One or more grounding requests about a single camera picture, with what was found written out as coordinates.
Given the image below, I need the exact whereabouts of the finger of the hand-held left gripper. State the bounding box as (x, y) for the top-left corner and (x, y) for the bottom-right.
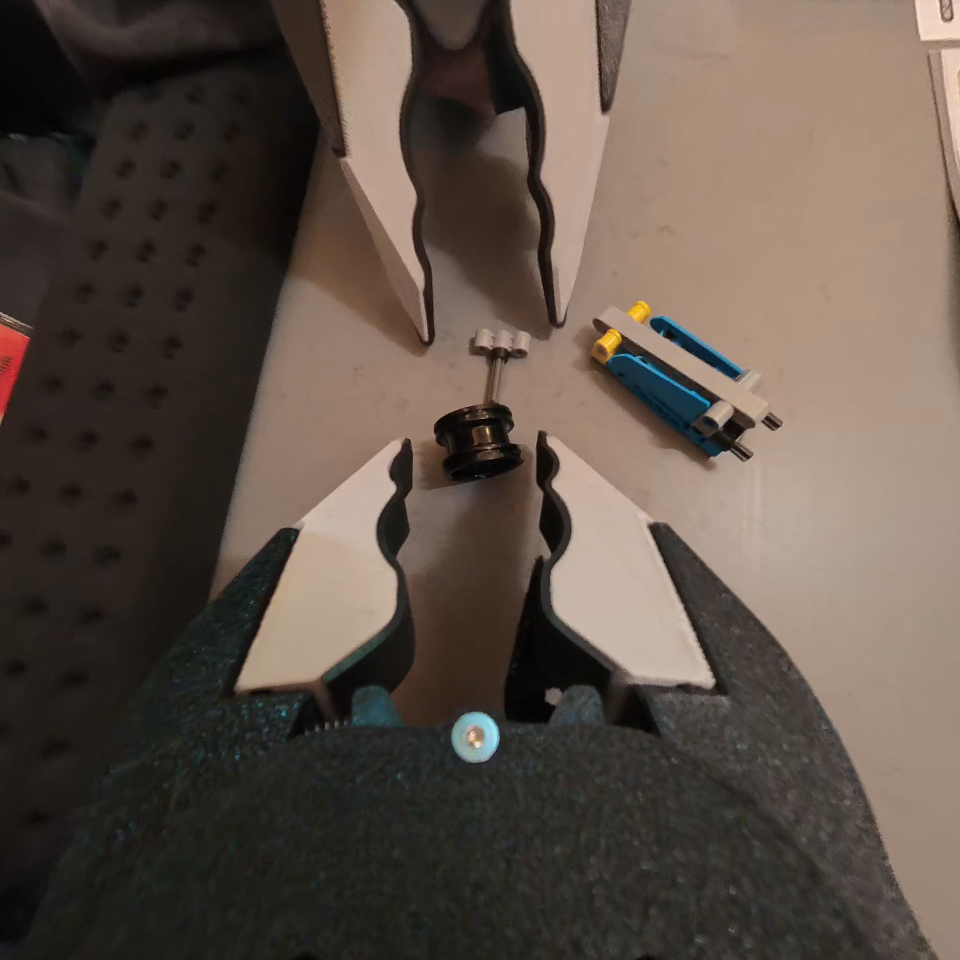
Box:
(273, 0), (438, 348)
(487, 0), (633, 329)

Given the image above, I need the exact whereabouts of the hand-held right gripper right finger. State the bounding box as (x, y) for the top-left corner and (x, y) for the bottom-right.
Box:
(534, 431), (717, 691)

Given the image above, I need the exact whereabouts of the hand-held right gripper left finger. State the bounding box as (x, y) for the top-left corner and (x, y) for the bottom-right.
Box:
(234, 438), (415, 695)

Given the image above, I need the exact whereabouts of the black toy wheel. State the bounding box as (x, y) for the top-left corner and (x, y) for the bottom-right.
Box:
(433, 403), (526, 481)

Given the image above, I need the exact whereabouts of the grey desk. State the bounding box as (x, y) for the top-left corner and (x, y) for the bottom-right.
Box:
(210, 0), (960, 960)

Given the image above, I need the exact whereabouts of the blue grey brick assembly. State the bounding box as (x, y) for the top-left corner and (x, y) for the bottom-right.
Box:
(592, 300), (785, 460)

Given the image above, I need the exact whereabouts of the black perforated mat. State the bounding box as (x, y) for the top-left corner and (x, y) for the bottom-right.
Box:
(0, 60), (324, 901)

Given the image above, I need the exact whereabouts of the person's grey sweatshirt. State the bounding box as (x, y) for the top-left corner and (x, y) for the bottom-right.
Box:
(30, 0), (301, 72)

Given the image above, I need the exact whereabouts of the instruction booklet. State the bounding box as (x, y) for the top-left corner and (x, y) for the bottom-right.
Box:
(927, 46), (960, 222)

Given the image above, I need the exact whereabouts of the red label tag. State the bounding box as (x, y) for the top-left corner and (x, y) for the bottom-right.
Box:
(0, 315), (33, 425)

